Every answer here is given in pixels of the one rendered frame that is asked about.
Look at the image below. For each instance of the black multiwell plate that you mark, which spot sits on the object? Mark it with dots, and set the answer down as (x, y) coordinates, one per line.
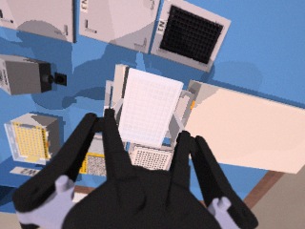
(190, 35)

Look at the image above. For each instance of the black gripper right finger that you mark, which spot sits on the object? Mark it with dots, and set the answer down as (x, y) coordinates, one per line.
(220, 198)

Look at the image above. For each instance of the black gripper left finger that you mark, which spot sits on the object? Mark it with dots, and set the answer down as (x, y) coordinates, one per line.
(46, 198)

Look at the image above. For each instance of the blue open-top bin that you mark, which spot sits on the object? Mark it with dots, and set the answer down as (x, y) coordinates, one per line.
(14, 174)

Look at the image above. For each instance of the blue bench mat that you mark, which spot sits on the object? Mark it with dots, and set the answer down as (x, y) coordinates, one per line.
(262, 54)

